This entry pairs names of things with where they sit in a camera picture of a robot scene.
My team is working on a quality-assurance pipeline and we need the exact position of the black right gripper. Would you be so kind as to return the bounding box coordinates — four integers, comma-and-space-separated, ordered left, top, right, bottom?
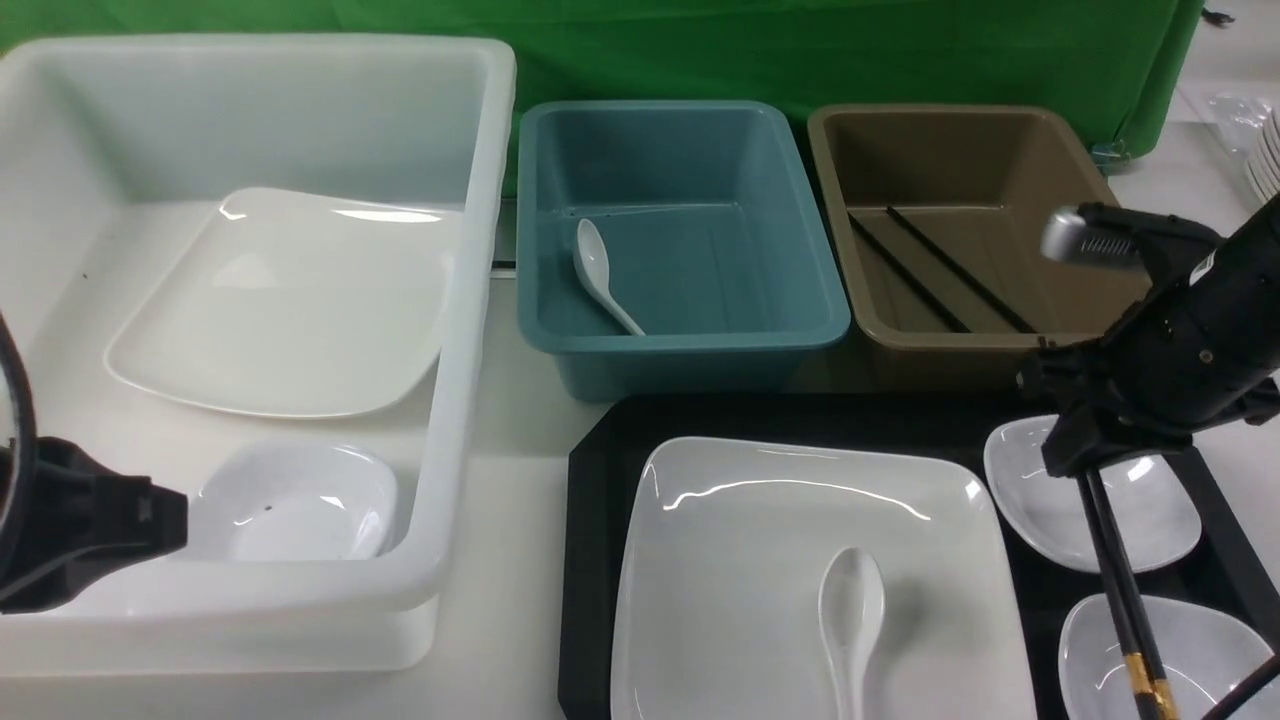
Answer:
1016, 200, 1279, 477

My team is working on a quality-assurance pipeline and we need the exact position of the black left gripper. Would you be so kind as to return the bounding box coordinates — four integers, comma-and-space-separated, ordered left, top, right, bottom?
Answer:
3, 437, 189, 612

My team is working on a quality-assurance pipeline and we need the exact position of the white bowl tray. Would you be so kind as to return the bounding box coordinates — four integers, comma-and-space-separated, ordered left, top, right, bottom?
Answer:
1059, 594, 1274, 719
983, 415, 1202, 574

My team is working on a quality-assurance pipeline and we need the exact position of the white spoon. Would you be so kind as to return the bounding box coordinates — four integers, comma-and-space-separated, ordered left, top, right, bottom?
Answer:
573, 218, 645, 336
817, 547, 886, 719

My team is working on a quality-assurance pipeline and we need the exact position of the large white square plate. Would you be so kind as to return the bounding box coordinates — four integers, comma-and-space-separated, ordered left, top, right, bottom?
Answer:
609, 437, 1037, 719

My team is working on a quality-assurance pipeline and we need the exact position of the white square plate in tub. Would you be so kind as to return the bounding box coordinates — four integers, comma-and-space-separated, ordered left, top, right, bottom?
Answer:
104, 187, 465, 419

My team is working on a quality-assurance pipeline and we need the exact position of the white bowl in tub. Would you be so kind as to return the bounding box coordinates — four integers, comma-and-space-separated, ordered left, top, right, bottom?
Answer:
173, 439, 399, 562

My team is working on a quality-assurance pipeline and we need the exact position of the stack of white plates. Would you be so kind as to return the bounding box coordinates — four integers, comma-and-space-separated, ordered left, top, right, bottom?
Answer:
1245, 106, 1279, 202

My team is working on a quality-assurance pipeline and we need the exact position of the clear plastic wrap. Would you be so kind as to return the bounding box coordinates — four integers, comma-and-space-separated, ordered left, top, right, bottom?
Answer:
1206, 92, 1274, 155

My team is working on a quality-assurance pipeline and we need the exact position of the green backdrop cloth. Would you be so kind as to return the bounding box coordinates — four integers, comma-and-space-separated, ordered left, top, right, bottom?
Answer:
3, 1, 1202, 206

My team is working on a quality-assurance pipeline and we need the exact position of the brown plastic bin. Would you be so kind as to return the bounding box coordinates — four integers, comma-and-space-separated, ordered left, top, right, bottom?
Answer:
806, 105, 1151, 392

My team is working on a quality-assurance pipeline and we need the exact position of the large white plastic tub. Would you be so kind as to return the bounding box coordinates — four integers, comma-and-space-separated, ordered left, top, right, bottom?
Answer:
0, 35, 517, 676

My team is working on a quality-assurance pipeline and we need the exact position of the black chopstick in brown bin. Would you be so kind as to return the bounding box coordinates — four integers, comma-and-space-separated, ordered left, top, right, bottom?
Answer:
849, 215, 970, 334

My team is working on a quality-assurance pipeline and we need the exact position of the teal plastic bin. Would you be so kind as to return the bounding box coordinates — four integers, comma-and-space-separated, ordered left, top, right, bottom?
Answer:
516, 100, 851, 404

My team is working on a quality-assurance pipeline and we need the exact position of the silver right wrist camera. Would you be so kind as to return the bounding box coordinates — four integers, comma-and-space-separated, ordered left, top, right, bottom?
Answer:
1039, 208, 1144, 272

